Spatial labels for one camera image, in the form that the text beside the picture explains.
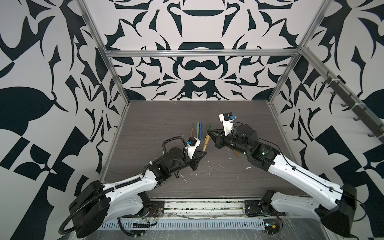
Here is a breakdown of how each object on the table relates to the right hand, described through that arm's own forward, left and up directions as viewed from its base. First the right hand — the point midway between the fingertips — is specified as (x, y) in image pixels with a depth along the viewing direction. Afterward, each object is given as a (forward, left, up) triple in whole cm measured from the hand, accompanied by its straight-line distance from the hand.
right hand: (208, 132), depth 68 cm
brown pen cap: (-12, -10, +4) cm, 16 cm away
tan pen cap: (-1, 0, -4) cm, 4 cm away
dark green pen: (+23, -4, -29) cm, 37 cm away
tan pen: (-4, +1, -8) cm, 9 cm away
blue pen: (+21, +2, -29) cm, 36 cm away
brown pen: (+18, +8, -29) cm, 35 cm away
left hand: (-3, +1, -9) cm, 10 cm away
